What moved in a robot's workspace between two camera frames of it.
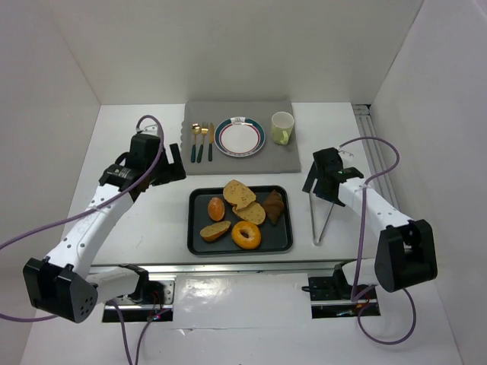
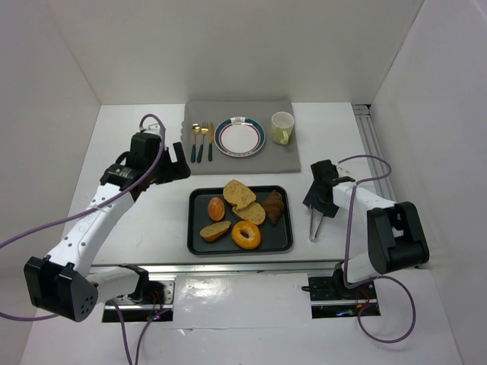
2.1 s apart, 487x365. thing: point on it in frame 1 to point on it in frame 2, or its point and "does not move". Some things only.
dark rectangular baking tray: x=238 y=223 does not move
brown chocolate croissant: x=274 y=206 does not move
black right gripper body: x=319 y=186 to x=319 y=203
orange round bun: x=216 y=208 does not move
